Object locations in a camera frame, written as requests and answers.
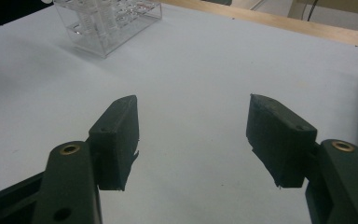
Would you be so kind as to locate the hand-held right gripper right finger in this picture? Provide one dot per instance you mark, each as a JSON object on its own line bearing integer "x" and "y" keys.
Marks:
{"x": 279, "y": 143}

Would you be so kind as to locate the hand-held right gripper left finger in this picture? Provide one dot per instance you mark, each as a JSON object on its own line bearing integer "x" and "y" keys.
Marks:
{"x": 118, "y": 143}

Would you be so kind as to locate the wooden table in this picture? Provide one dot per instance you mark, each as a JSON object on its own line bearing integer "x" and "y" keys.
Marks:
{"x": 292, "y": 26}

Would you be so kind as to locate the clear acrylic tube rack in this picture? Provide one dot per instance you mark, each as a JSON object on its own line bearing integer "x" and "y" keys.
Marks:
{"x": 115, "y": 28}

